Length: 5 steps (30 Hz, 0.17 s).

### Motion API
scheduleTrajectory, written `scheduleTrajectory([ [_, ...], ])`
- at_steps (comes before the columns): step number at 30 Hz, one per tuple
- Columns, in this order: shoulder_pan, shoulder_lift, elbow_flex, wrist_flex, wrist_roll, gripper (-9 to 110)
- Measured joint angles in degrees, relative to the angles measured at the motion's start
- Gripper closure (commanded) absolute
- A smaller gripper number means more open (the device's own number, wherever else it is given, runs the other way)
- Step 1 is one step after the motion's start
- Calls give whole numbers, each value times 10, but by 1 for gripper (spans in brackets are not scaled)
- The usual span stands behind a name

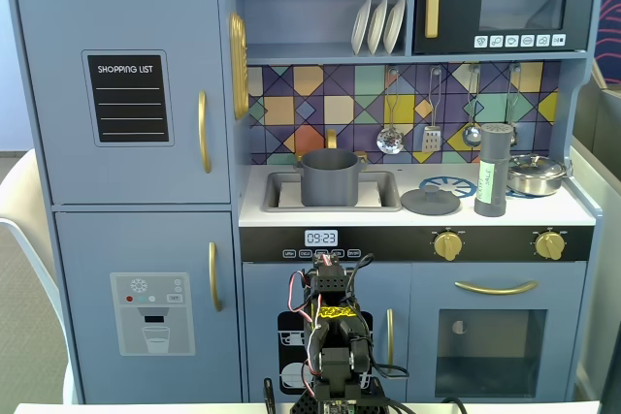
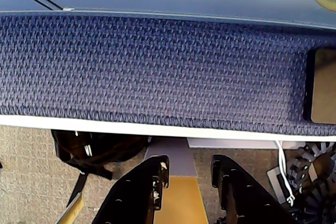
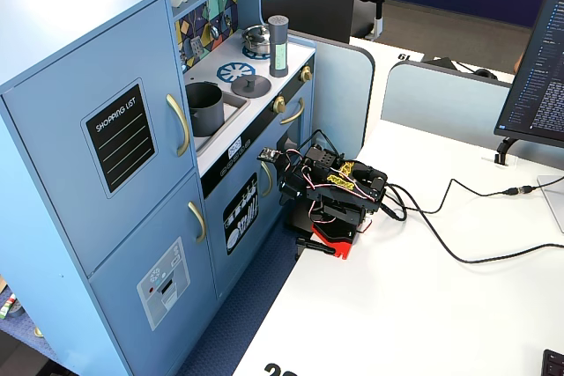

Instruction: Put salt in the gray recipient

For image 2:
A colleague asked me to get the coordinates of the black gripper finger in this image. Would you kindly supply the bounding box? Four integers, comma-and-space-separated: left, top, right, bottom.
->
91, 155, 170, 224
212, 154, 297, 224

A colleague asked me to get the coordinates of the grey floor socket plate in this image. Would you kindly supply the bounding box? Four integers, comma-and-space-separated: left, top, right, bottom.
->
266, 165, 292, 205

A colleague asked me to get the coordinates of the tan wooden board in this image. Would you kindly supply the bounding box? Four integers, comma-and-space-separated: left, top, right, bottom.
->
153, 176, 209, 224

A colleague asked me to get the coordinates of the light wooden stick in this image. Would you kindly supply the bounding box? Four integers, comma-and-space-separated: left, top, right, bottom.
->
57, 192, 85, 224

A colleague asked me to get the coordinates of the gray flat panel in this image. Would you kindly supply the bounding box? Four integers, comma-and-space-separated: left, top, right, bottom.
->
143, 137, 198, 177

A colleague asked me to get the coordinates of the white support table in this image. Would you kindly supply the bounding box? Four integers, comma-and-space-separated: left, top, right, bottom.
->
0, 115, 336, 142

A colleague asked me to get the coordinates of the blue woven mat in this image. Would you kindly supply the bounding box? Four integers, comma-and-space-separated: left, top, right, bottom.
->
0, 11, 336, 137

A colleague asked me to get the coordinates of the black framed tablet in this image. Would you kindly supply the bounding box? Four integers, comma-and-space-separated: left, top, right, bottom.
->
303, 47, 336, 124

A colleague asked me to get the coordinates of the white cable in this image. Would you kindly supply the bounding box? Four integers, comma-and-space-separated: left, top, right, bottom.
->
274, 140, 296, 208

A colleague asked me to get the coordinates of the black bag with strap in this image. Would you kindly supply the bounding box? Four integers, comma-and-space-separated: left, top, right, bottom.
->
51, 129, 150, 208

